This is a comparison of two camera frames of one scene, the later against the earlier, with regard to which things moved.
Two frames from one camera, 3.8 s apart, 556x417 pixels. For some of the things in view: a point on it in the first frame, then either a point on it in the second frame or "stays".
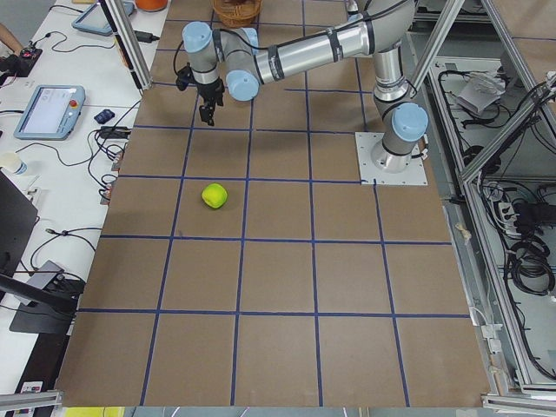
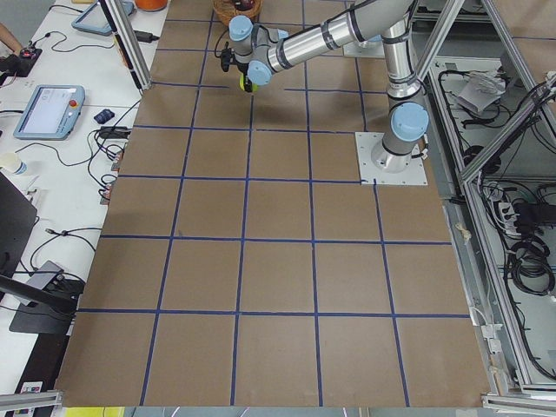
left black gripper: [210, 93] to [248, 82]
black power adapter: [145, 36] stays
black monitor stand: [41, 307] stays
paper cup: [13, 162] stays
